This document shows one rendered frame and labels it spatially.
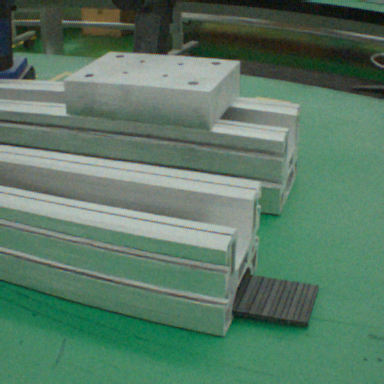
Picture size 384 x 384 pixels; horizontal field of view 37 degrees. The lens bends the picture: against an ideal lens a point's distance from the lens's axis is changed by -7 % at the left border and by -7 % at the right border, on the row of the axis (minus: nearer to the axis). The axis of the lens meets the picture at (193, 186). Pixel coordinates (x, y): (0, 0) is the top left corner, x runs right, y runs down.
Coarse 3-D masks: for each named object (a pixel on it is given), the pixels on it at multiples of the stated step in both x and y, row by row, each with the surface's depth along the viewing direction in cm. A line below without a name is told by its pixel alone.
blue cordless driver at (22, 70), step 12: (0, 0) 77; (12, 0) 82; (0, 12) 80; (0, 24) 82; (0, 36) 83; (0, 48) 83; (12, 48) 87; (0, 60) 85; (12, 60) 87; (24, 60) 91; (0, 72) 85; (12, 72) 85; (24, 72) 90
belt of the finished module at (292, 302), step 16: (240, 288) 49; (256, 288) 48; (272, 288) 48; (288, 288) 48; (304, 288) 48; (240, 304) 47; (256, 304) 47; (272, 304) 47; (288, 304) 46; (304, 304) 46; (272, 320) 45; (288, 320) 45; (304, 320) 45
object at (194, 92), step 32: (96, 64) 65; (128, 64) 65; (160, 64) 64; (192, 64) 64; (224, 64) 64; (96, 96) 60; (128, 96) 59; (160, 96) 58; (192, 96) 57; (224, 96) 61
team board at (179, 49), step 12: (12, 12) 405; (12, 24) 409; (24, 24) 404; (36, 24) 400; (72, 24) 386; (84, 24) 382; (96, 24) 378; (108, 24) 374; (120, 24) 371; (132, 24) 367; (180, 24) 353; (12, 36) 413; (24, 36) 424; (180, 36) 355; (180, 48) 359; (192, 48) 373
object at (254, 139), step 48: (0, 96) 74; (48, 96) 72; (0, 144) 70; (48, 144) 66; (96, 144) 64; (144, 144) 62; (192, 144) 61; (240, 144) 58; (288, 144) 64; (288, 192) 64
